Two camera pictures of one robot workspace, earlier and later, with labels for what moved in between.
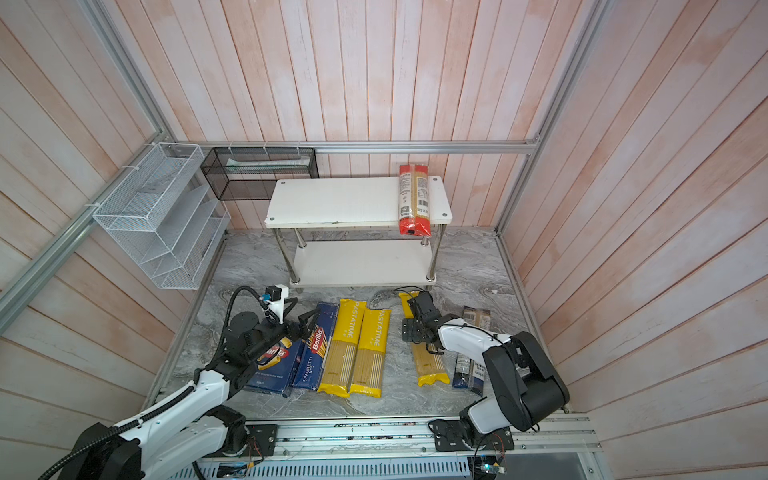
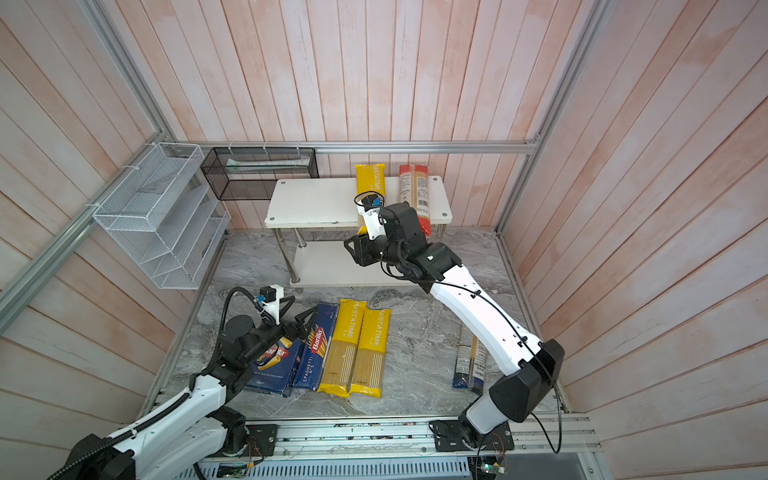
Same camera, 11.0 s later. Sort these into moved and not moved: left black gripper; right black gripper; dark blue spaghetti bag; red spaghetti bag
Moved: right black gripper
Not moved: dark blue spaghetti bag; left black gripper; red spaghetti bag
